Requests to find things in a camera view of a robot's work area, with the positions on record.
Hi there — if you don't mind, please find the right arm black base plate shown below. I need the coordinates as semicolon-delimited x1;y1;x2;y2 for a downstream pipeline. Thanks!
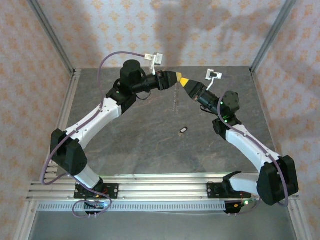
207;181;252;200

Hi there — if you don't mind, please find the aluminium side rail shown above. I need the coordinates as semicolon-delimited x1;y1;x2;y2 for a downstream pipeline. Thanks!
39;69;82;181

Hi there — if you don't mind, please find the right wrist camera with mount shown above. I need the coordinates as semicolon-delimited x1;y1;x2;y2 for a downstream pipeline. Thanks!
204;69;223;92

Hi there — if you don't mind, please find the gripper thin black cable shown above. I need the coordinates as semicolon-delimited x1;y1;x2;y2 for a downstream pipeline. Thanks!
136;89;153;101
199;104;216;116

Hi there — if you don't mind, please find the left gripper thin black cable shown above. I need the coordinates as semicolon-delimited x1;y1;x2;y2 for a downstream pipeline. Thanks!
136;89;153;101

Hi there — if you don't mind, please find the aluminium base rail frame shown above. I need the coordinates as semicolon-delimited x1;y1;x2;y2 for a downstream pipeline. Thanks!
26;173;300;201

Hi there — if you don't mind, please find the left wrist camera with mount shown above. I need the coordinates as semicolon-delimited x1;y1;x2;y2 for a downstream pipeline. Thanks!
144;52;165;75

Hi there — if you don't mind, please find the grey metal lower panel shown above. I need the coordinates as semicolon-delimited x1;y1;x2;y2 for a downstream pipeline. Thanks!
28;211;300;240

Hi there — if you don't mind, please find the aluminium frame leg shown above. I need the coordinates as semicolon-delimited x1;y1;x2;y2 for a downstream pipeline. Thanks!
286;199;313;240
14;199;38;240

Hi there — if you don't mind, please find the right gripper thin black cable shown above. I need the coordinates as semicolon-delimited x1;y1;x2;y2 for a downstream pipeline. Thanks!
199;104;216;116

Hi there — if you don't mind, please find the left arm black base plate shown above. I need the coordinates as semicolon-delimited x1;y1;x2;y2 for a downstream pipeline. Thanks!
74;183;119;200

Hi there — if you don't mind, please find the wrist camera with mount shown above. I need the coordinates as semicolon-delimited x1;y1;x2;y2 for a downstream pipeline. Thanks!
204;69;223;92
144;52;165;75

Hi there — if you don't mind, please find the slotted grey cable duct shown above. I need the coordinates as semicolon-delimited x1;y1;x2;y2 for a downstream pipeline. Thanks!
37;201;227;213

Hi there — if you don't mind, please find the right aluminium corner post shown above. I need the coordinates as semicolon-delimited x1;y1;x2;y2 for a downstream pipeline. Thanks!
249;0;298;74

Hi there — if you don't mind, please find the aluminium corner post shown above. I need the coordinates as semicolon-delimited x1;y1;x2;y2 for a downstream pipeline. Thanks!
249;0;298;74
26;0;76;75

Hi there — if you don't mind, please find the left aluminium corner post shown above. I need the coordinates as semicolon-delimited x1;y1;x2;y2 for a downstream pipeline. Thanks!
26;0;76;75

